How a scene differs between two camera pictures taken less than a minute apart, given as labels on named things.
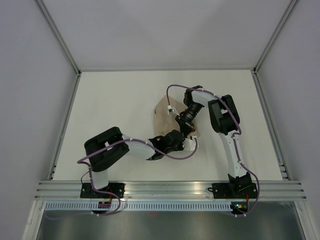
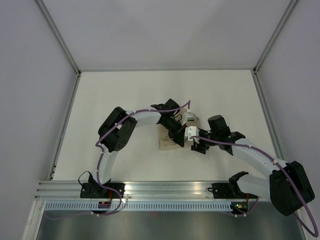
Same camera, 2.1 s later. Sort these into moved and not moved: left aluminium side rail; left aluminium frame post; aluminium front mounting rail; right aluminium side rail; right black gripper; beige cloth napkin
Moved: right black gripper; beige cloth napkin
Not moved: aluminium front mounting rail; left aluminium frame post; right aluminium side rail; left aluminium side rail
